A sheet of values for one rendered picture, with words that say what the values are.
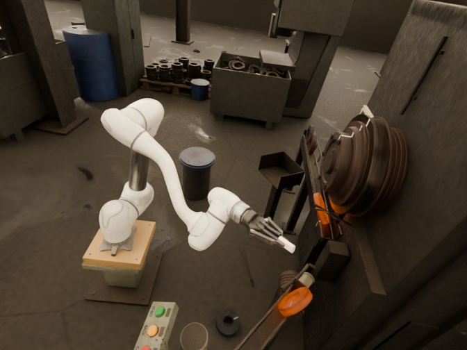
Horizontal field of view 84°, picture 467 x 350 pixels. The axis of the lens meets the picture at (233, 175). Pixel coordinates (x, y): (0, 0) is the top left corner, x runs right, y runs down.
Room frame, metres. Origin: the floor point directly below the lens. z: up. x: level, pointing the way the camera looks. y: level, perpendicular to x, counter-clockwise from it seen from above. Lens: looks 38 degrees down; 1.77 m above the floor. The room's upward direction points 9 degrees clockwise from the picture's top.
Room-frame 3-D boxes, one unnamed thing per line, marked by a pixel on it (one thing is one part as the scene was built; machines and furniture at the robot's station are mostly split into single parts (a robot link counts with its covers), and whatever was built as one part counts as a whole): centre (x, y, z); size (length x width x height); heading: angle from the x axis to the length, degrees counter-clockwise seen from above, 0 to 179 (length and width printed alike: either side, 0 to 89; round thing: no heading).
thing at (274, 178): (1.54, -0.34, 0.36); 0.26 x 0.20 x 0.72; 32
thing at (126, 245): (0.90, 0.62, 0.44); 0.22 x 0.18 x 0.06; 13
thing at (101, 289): (0.92, 0.63, 0.16); 0.40 x 0.40 x 0.31; 3
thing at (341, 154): (1.04, -0.46, 1.11); 0.28 x 0.06 x 0.28; 177
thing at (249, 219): (0.73, -0.12, 0.95); 0.09 x 0.08 x 0.07; 52
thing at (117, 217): (0.94, 0.62, 0.58); 0.18 x 0.16 x 0.22; 167
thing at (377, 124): (1.03, -0.55, 1.11); 0.47 x 0.06 x 0.47; 177
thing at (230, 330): (0.71, -0.11, 0.02); 0.16 x 0.16 x 0.03
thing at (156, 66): (4.54, 1.18, 0.22); 1.20 x 0.81 x 0.44; 92
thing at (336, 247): (0.80, -0.55, 0.68); 0.11 x 0.08 x 0.24; 87
